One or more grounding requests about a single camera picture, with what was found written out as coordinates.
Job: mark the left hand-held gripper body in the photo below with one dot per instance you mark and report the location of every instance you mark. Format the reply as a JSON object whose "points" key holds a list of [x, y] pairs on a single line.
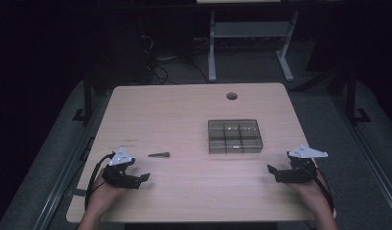
{"points": [[118, 179]]}

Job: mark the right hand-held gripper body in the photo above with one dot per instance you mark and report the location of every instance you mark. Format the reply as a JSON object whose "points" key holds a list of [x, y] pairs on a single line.
{"points": [[299, 174]]}

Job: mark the clear plastic compartment box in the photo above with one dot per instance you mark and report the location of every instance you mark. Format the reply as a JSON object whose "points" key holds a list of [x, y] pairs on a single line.
{"points": [[235, 135]]}

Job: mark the person's right hand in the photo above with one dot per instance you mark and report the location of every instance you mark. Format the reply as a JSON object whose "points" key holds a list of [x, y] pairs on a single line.
{"points": [[311, 195]]}

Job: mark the person's left hand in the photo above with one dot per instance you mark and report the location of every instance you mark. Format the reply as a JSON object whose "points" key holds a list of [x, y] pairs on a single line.
{"points": [[102, 198]]}

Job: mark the dark tape strip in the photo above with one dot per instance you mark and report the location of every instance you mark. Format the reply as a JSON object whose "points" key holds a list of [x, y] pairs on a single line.
{"points": [[80, 192]]}

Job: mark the black metal stand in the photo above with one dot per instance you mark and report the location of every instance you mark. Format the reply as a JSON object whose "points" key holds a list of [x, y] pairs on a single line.
{"points": [[351, 96], [87, 96]]}

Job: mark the grey metal floor rail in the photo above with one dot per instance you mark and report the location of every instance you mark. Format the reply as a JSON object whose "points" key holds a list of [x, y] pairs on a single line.
{"points": [[369, 153], [65, 172]]}

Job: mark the grey metal desk frame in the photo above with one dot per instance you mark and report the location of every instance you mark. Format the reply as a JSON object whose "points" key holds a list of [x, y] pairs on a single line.
{"points": [[248, 30]]}

